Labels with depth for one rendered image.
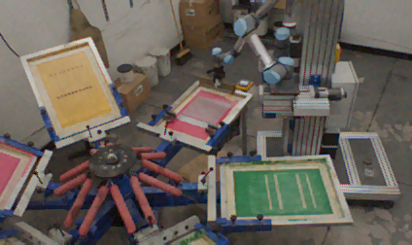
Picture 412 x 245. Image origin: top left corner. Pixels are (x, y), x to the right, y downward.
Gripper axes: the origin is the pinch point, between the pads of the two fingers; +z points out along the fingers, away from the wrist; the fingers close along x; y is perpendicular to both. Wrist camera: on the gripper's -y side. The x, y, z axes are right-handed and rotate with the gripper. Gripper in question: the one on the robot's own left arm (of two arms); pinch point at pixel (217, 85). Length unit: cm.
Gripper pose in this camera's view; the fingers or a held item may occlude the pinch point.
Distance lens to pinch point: 333.9
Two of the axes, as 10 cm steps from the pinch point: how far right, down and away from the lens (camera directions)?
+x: 5.1, -5.6, 6.5
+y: 8.6, 2.7, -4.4
